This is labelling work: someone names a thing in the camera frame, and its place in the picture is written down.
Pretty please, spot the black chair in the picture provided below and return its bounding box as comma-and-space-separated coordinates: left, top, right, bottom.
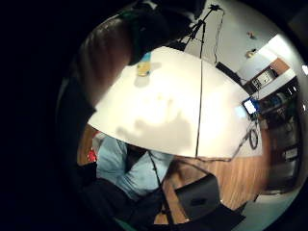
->
173, 173, 246, 229

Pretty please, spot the black flat box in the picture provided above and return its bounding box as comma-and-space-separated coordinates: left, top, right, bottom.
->
215, 62, 244, 85

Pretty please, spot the thin black cable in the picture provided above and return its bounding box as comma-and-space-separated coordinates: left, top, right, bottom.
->
193, 57, 205, 158

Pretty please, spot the the person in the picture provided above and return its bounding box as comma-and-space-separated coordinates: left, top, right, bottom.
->
76, 132, 177, 227

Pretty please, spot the coiled black cable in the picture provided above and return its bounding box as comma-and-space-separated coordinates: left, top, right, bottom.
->
228, 126, 260, 162

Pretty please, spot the yellow bottle with blue cap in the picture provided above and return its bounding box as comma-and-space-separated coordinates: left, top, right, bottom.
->
136, 52, 152, 78

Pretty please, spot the black camera tripod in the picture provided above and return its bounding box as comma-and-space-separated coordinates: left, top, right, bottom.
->
179, 3, 225, 60

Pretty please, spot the wooden shelf unit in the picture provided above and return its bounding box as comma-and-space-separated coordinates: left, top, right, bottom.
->
244, 57, 301, 129

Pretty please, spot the red object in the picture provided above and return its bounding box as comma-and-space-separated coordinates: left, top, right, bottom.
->
86, 147, 98, 164

